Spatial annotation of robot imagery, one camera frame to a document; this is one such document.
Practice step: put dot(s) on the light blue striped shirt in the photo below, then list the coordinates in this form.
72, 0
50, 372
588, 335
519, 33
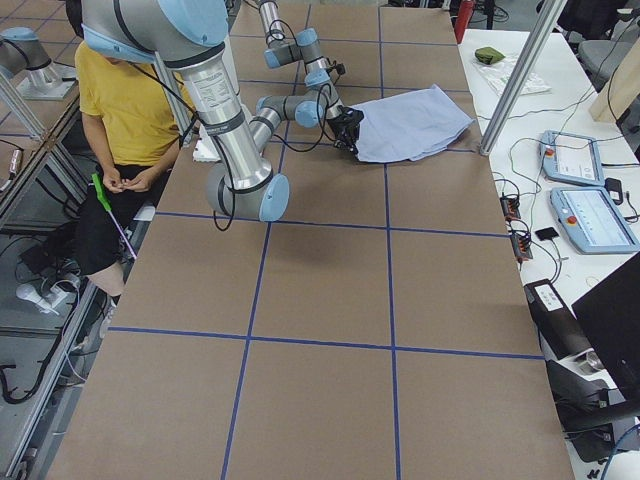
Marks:
409, 126

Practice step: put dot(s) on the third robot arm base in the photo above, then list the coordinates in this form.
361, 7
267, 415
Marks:
22, 52

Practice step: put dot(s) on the green handled tool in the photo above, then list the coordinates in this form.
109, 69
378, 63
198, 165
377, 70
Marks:
104, 201

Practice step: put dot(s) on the person in yellow shirt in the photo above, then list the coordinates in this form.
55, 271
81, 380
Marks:
131, 129

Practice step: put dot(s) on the upper blue teach pendant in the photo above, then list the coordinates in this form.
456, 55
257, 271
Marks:
571, 158

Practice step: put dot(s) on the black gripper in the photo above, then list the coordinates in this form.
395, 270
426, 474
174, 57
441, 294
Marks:
347, 128

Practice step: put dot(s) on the blue teach pendant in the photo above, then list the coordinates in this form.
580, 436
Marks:
591, 221
571, 158

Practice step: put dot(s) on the green folded cloth pouch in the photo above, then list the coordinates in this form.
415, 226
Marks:
488, 55

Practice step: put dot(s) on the lower blue teach pendant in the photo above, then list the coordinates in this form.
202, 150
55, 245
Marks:
591, 221

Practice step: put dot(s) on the black smartphone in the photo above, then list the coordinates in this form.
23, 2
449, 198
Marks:
548, 233

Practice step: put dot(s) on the black power adapter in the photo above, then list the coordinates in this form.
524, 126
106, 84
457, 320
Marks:
615, 190

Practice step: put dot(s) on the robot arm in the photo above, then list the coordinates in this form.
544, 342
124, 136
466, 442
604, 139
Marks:
285, 47
190, 38

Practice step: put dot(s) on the aluminium frame post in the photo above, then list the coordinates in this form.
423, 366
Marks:
535, 42

